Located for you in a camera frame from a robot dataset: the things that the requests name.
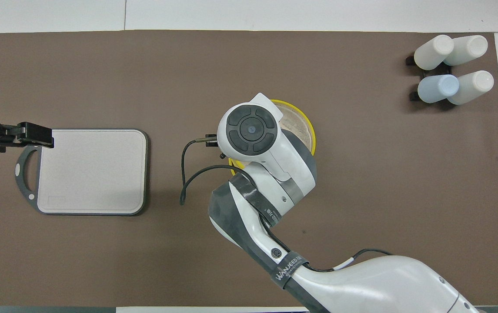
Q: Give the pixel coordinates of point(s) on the white bottle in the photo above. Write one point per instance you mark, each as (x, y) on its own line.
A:
(468, 48)
(432, 52)

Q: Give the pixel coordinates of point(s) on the yellow steamer tier white liner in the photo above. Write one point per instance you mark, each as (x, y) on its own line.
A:
(299, 126)

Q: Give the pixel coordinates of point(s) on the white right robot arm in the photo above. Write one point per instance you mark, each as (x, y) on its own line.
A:
(266, 174)

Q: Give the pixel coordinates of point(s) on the white plastic cup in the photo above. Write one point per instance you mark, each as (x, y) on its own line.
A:
(472, 87)

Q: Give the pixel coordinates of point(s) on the white bottle top left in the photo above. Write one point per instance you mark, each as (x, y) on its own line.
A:
(432, 52)

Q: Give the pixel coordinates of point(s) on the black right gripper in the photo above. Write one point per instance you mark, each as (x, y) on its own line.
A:
(210, 145)

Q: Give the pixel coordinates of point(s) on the white bottle top right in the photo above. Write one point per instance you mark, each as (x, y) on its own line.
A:
(468, 48)

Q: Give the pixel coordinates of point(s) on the brown table mat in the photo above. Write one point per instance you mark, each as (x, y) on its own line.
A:
(101, 261)

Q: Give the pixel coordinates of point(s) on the black cup rack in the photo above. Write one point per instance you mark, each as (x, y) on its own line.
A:
(410, 59)

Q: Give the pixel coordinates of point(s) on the light blue plastic cup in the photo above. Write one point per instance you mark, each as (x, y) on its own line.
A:
(438, 88)

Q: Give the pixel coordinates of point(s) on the white cutting board grey rim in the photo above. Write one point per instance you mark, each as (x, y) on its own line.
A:
(92, 174)

